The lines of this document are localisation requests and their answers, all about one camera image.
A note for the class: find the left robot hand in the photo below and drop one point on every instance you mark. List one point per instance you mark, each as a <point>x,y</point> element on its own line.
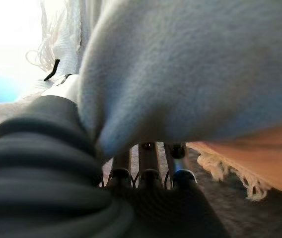
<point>44,188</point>

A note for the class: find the white fringed cushion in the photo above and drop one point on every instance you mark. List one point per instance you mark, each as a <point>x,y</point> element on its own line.
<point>180,74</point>

